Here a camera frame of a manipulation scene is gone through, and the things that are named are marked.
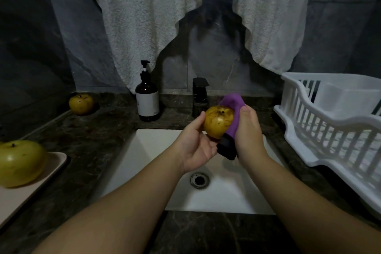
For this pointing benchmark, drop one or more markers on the person's right hand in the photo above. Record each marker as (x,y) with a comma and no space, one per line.
(250,137)

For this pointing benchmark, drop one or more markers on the white hanging towel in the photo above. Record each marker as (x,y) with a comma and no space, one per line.
(131,18)

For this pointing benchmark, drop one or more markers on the dark soap pump bottle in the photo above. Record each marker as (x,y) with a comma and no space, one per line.
(147,99)

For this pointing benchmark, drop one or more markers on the person's left forearm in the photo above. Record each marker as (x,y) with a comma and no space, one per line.
(113,215)

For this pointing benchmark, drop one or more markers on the metal sink drain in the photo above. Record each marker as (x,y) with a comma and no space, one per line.
(199,179)

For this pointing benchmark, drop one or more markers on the white plastic basket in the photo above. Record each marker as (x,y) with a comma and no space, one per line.
(333,132)

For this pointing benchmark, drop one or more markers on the person's left hand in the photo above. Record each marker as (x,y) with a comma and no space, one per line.
(193,146)

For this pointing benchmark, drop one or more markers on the purple cloth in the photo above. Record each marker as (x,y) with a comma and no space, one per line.
(233,105)

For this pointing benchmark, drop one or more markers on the beige plastic tray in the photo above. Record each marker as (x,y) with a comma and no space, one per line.
(47,182)

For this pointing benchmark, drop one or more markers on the black faucet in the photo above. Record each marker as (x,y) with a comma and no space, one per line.
(200,91)

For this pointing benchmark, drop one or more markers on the group of yellow apples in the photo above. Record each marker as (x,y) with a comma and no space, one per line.
(81,103)

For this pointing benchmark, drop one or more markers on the person's right forearm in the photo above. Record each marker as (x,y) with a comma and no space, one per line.
(315,212)

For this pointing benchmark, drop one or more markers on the white sink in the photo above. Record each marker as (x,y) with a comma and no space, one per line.
(137,164)

